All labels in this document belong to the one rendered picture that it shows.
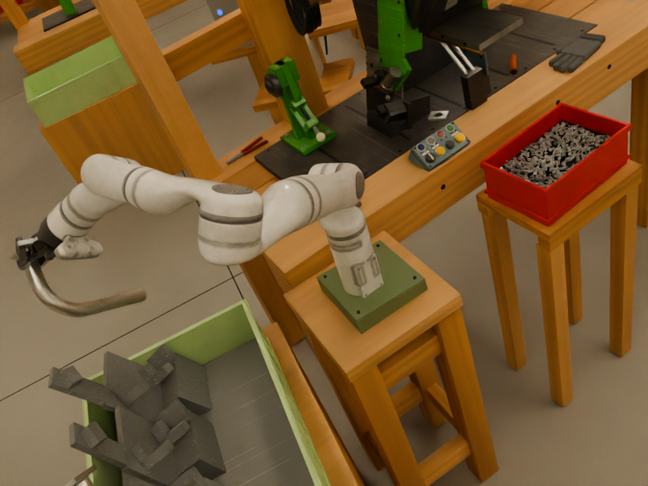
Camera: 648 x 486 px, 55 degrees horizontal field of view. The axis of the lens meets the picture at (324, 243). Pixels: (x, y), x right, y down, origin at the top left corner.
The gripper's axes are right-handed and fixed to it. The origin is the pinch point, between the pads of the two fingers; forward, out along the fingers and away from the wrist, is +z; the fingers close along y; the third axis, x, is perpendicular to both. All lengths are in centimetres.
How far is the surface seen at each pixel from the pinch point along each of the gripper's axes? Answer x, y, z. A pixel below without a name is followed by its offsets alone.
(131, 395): 32.0, -10.9, 0.7
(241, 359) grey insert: 32, -39, -5
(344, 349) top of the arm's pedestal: 42, -46, -27
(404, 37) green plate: -29, -86, -63
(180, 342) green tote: 23.5, -28.6, 1.1
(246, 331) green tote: 26.8, -41.3, -7.3
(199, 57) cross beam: -60, -68, -11
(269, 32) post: -57, -80, -30
